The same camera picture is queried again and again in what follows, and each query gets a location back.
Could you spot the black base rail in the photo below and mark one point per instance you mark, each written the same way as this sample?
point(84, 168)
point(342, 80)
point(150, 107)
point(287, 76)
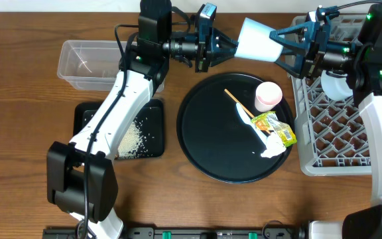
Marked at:
point(271, 232)

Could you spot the pink cup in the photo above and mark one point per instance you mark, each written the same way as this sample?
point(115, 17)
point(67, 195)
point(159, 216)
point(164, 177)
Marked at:
point(267, 96)

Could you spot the white plastic spoon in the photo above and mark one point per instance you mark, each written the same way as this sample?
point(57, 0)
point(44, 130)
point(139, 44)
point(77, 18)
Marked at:
point(246, 120)

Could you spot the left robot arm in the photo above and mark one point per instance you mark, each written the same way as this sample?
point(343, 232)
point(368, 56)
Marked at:
point(80, 175)

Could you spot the black rectangular tray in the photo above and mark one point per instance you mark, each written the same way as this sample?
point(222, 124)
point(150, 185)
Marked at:
point(85, 111)

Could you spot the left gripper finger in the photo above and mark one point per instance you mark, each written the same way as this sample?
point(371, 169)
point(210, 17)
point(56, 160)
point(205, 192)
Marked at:
point(220, 55)
point(223, 41)

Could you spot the light blue bowl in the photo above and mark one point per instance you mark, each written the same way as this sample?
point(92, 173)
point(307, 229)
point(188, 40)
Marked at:
point(335, 86)

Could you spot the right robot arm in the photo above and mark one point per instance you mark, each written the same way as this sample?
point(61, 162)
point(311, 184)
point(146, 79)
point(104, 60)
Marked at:
point(361, 63)

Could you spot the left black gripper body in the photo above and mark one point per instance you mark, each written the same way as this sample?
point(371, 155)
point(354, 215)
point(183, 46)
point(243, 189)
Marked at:
point(204, 48)

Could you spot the round black serving tray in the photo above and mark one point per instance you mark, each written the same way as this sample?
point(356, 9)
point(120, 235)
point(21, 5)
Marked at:
point(213, 136)

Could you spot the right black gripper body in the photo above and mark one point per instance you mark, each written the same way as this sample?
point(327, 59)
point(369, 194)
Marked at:
point(312, 48)

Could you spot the grey dishwasher rack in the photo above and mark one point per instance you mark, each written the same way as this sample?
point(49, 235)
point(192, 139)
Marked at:
point(331, 137)

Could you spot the wooden chopstick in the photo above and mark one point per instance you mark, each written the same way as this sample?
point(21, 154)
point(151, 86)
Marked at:
point(244, 108)

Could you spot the yellow snack wrapper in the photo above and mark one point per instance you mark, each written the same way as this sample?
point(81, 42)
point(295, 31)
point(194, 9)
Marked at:
point(268, 121)

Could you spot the clear plastic bin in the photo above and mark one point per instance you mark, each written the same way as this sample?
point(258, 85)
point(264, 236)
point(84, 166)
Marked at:
point(89, 64)

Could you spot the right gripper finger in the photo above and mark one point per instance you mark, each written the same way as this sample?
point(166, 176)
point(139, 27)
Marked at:
point(294, 70)
point(279, 35)

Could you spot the light blue cup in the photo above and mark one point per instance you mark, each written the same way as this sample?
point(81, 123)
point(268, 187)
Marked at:
point(254, 42)

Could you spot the crumpled white napkin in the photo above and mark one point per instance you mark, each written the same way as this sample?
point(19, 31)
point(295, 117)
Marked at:
point(274, 146)

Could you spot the rice grains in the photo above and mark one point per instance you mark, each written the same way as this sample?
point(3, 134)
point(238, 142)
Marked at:
point(140, 140)

